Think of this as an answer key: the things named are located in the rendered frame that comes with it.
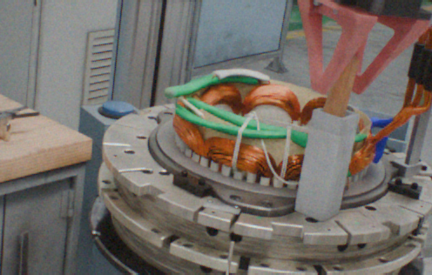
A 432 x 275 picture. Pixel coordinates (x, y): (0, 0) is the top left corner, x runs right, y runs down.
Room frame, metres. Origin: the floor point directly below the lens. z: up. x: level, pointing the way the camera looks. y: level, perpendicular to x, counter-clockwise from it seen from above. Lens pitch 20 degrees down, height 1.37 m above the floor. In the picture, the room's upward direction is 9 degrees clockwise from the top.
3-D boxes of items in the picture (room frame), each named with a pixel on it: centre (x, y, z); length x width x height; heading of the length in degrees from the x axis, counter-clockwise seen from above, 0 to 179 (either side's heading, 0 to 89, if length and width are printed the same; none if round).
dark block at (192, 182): (0.64, 0.01, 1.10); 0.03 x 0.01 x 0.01; 52
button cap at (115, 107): (0.99, 0.13, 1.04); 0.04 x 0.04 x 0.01
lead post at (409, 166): (0.76, -0.19, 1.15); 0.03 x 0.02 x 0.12; 134
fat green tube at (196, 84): (0.77, 0.01, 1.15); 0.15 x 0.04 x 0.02; 142
